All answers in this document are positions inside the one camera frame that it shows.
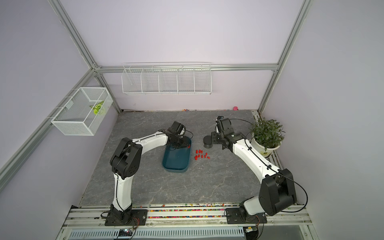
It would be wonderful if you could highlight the teal plastic storage box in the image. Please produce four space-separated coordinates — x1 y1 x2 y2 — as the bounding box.
162 146 191 173

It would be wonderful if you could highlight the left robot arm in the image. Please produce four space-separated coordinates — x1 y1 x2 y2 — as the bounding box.
110 122 192 221

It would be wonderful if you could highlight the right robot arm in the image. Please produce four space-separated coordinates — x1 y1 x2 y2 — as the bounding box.
204 116 297 217

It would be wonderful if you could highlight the black cylindrical container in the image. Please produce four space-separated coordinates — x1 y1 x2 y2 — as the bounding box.
203 136 213 149

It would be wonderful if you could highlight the large potted green plant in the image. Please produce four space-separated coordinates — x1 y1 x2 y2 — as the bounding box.
251 116 286 158

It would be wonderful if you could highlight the green item in basket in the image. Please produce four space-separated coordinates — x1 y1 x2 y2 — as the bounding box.
90 101 106 116

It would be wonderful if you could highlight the white ventilation grille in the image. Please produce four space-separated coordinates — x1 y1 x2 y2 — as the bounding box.
64 227 245 240

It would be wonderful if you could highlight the white mesh basket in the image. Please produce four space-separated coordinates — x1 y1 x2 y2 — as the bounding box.
51 87 113 136

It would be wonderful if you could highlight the white wire wall shelf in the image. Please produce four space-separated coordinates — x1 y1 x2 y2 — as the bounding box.
121 62 212 95

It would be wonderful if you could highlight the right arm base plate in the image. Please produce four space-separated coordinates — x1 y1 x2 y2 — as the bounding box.
224 207 267 225

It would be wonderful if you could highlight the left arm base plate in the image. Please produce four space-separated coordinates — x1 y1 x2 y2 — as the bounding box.
105 209 148 227

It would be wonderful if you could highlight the aluminium rail base frame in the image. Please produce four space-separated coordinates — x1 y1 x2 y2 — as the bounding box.
63 203 312 229

